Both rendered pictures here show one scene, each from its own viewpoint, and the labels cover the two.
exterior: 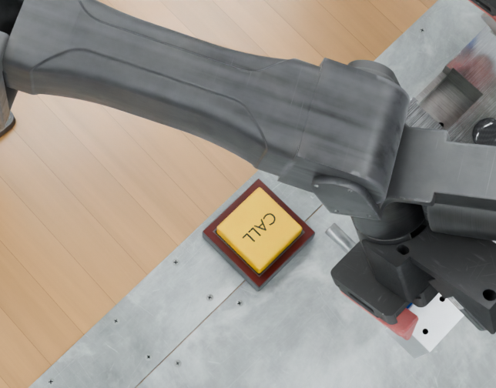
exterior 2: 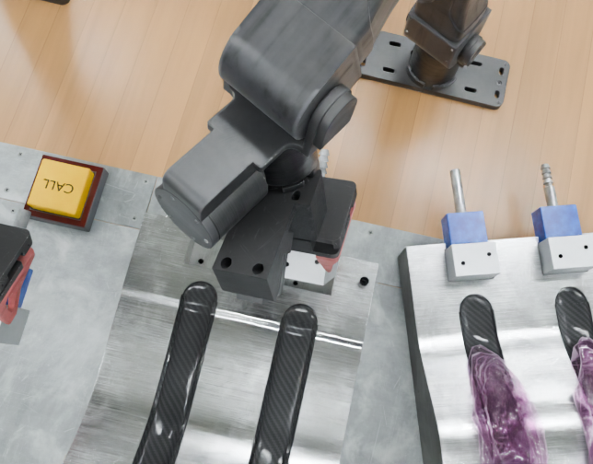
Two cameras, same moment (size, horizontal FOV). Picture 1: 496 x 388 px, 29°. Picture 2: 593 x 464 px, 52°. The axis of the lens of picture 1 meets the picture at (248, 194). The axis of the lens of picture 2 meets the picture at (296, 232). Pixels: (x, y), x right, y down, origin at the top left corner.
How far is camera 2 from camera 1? 0.56 m
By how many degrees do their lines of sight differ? 16
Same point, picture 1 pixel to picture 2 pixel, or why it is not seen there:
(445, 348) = (54, 370)
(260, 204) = (75, 177)
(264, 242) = (48, 195)
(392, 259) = not seen: outside the picture
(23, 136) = (58, 15)
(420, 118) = (181, 238)
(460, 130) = (190, 272)
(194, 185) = (85, 134)
